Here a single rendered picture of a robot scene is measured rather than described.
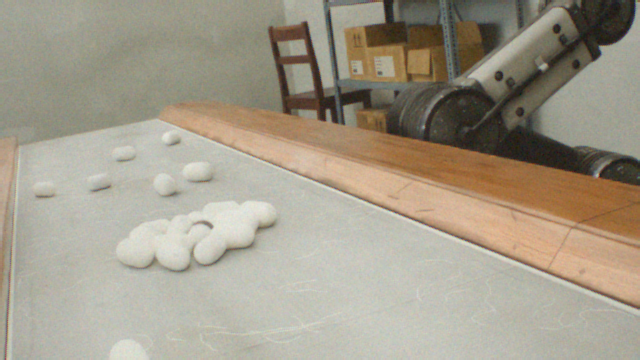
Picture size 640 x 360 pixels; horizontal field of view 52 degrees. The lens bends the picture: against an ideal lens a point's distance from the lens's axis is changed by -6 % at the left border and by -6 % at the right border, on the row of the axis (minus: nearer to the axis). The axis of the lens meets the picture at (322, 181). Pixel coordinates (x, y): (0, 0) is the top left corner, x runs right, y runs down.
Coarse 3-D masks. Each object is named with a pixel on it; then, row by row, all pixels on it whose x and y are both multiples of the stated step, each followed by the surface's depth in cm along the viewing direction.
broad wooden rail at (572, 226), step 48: (240, 144) 95; (288, 144) 81; (336, 144) 75; (384, 144) 72; (432, 144) 69; (384, 192) 59; (432, 192) 53; (480, 192) 49; (528, 192) 48; (576, 192) 46; (624, 192) 44; (480, 240) 46; (528, 240) 42; (576, 240) 39; (624, 240) 36; (624, 288) 35
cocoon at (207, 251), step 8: (208, 240) 49; (216, 240) 50; (200, 248) 49; (208, 248) 49; (216, 248) 49; (224, 248) 50; (200, 256) 49; (208, 256) 49; (216, 256) 49; (208, 264) 49
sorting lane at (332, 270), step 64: (128, 128) 140; (64, 192) 83; (128, 192) 78; (192, 192) 73; (256, 192) 69; (320, 192) 66; (64, 256) 56; (192, 256) 52; (256, 256) 50; (320, 256) 48; (384, 256) 47; (448, 256) 45; (64, 320) 42; (128, 320) 41; (192, 320) 40; (256, 320) 39; (320, 320) 38; (384, 320) 37; (448, 320) 36; (512, 320) 34; (576, 320) 33
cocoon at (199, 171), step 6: (198, 162) 78; (204, 162) 78; (186, 168) 78; (192, 168) 77; (198, 168) 77; (204, 168) 77; (210, 168) 77; (186, 174) 78; (192, 174) 77; (198, 174) 77; (204, 174) 77; (210, 174) 77; (192, 180) 78; (198, 180) 78; (204, 180) 78
